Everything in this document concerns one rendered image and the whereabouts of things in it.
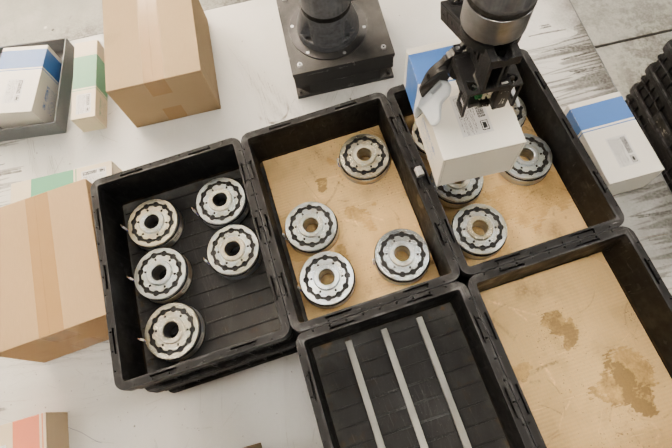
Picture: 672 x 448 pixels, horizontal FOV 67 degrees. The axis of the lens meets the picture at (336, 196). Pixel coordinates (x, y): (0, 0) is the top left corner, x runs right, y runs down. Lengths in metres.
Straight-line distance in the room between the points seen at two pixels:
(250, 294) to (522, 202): 0.56
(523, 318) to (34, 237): 0.96
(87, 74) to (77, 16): 1.37
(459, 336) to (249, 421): 0.45
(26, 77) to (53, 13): 1.42
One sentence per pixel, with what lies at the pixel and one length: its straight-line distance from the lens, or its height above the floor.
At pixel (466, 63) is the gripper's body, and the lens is 0.67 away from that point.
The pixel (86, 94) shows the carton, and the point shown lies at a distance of 1.43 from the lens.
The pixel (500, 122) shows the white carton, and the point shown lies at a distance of 0.76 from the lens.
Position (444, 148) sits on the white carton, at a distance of 0.73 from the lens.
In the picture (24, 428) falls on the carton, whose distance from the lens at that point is 1.20.
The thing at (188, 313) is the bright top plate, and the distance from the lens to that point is 0.99.
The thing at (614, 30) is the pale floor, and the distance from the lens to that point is 2.53.
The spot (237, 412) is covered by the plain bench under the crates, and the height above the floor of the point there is 0.70.
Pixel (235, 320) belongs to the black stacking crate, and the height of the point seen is 0.83.
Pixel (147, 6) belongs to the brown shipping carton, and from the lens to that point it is 1.39.
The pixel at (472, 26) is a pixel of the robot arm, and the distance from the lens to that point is 0.60.
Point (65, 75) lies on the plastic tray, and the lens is 1.54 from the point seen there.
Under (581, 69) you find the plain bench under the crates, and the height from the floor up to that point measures 0.70.
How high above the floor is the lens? 1.77
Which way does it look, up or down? 67 degrees down
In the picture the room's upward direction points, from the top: 11 degrees counter-clockwise
